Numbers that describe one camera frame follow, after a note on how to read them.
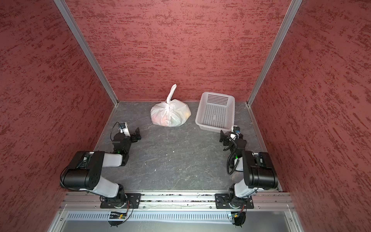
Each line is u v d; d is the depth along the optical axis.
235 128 0.78
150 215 0.71
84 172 0.46
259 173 0.45
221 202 0.73
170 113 1.01
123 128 0.79
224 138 0.83
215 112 1.14
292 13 0.74
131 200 0.75
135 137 0.85
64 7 0.71
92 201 0.76
